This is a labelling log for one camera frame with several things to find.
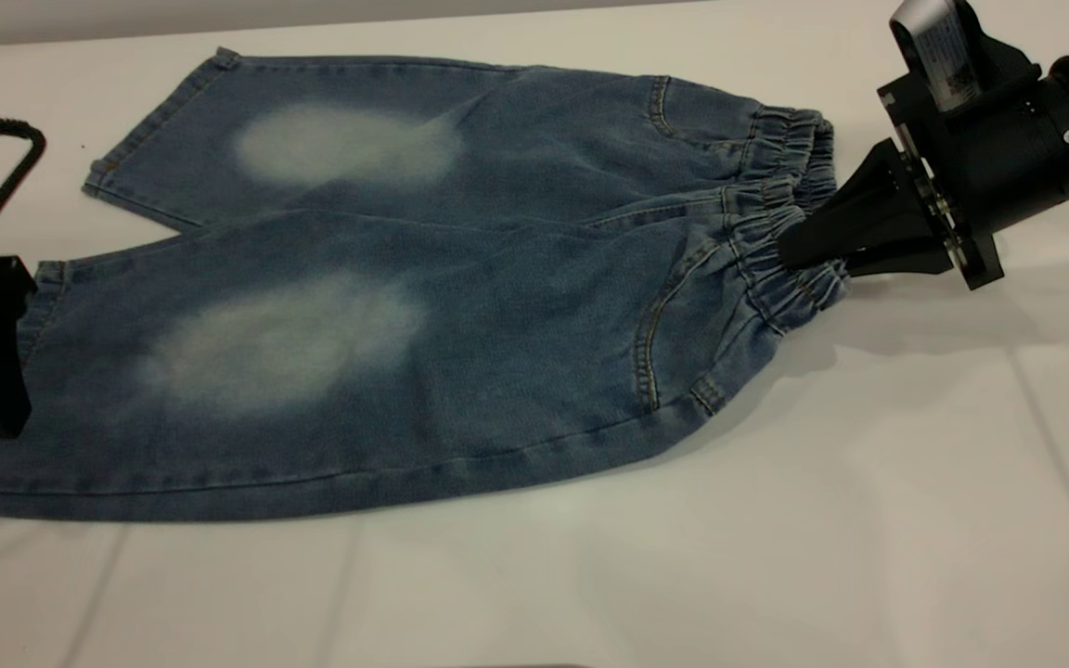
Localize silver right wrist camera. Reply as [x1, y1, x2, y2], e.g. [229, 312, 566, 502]
[888, 0, 1043, 117]

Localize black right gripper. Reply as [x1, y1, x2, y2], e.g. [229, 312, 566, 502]
[778, 72, 1069, 291]

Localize blue denim jeans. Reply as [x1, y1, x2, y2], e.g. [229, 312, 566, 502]
[0, 46, 851, 522]

